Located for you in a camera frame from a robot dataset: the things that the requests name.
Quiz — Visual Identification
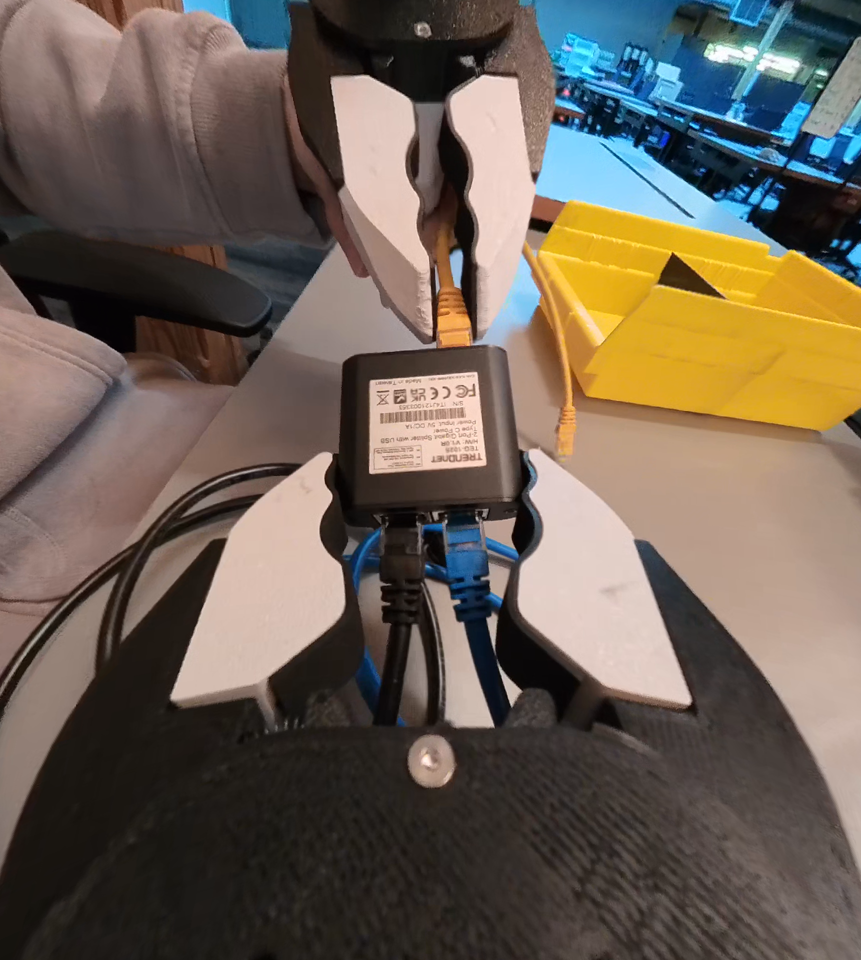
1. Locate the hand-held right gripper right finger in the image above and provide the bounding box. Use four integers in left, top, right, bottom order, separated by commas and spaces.
496, 448, 694, 714

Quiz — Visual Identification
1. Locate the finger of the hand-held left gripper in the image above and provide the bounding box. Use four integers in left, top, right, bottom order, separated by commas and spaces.
441, 71, 538, 342
329, 72, 448, 345

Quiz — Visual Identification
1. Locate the black ethernet cable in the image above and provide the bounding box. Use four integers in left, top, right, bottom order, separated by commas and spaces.
372, 510, 429, 727

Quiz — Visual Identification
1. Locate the blue ethernet cable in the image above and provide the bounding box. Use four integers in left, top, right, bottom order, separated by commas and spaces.
344, 508, 523, 730

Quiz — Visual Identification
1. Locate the grey desk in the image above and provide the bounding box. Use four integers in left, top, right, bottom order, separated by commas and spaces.
100, 217, 861, 960

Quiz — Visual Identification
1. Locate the person's left hand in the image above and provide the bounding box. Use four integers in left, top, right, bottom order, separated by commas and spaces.
284, 97, 373, 280

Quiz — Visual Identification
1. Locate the adjoining grey table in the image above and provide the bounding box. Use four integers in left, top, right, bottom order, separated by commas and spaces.
529, 122, 790, 252

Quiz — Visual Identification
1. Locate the yellow plastic bin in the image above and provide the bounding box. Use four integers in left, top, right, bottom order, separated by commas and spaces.
534, 198, 861, 434

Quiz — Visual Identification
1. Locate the person in grey hoodie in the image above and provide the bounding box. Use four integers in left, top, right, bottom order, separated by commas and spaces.
0, 213, 240, 759

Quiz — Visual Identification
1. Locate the hanging paper sheet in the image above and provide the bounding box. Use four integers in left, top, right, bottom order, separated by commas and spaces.
804, 36, 861, 141

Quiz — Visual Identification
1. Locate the orange ethernet cable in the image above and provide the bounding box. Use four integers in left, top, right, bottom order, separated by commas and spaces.
419, 187, 579, 460

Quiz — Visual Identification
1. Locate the black network splitter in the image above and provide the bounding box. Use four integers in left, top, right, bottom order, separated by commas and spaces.
336, 343, 528, 528

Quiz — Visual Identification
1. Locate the person's left forearm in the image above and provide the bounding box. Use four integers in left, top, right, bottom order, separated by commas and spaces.
0, 0, 327, 245

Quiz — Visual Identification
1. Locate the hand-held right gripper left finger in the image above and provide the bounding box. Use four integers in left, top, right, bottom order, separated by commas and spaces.
170, 450, 366, 710

